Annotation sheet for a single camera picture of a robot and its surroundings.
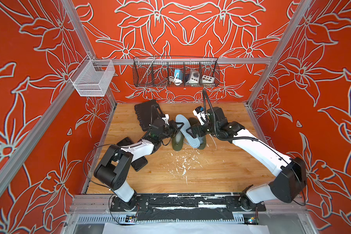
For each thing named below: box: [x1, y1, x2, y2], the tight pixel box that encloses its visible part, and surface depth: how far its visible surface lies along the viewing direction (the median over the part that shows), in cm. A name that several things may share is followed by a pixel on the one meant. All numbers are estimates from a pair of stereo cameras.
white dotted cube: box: [201, 74, 215, 84], surface depth 96 cm
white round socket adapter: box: [185, 70, 200, 84], surface depth 93 cm
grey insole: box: [175, 114, 200, 149], surface depth 79 cm
